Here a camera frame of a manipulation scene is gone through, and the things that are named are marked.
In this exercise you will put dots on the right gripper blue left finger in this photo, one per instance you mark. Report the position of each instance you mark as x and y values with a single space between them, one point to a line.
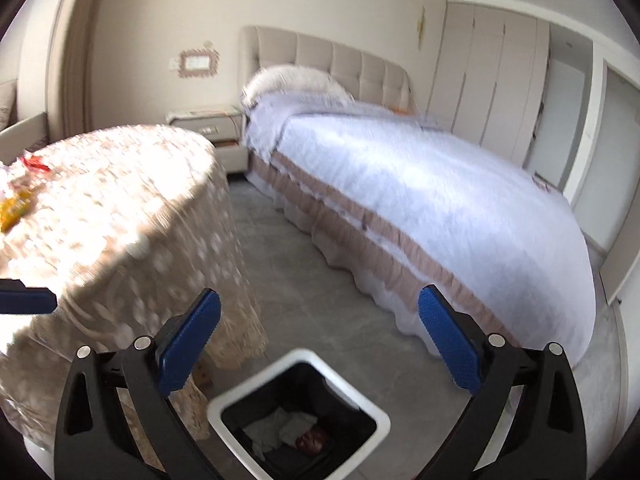
182 339

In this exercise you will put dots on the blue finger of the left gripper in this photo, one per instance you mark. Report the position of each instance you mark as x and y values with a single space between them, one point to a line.
16 298

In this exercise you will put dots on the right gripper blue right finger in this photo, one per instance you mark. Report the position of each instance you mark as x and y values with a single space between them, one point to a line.
445 326

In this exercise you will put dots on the yellow snack wrapper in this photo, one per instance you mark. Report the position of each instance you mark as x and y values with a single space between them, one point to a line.
16 207

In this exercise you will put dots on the white paper towel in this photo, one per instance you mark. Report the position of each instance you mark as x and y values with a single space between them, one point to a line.
278 428

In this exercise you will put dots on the red snack wrapper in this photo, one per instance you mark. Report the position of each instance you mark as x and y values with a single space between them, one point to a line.
35 163

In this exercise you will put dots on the white trash bin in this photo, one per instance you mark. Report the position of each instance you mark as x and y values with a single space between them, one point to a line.
349 428

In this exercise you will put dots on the embroidered tan tablecloth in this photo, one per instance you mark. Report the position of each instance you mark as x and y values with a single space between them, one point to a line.
131 224

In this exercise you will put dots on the bed with lavender blanket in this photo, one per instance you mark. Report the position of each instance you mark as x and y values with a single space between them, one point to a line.
416 206

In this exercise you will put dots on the beige window seat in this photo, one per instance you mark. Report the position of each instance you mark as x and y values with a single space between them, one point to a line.
19 136

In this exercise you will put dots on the grey nightstand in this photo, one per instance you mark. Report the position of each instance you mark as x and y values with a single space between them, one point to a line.
223 126

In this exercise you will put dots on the beige wardrobe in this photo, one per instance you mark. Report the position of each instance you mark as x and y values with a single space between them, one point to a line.
490 76

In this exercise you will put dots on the beige tufted headboard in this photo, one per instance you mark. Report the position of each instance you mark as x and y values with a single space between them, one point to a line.
367 77

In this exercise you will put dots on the white bed pillow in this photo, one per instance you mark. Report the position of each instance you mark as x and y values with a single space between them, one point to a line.
290 78

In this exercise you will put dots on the framed wall switch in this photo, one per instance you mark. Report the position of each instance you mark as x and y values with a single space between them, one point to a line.
198 63

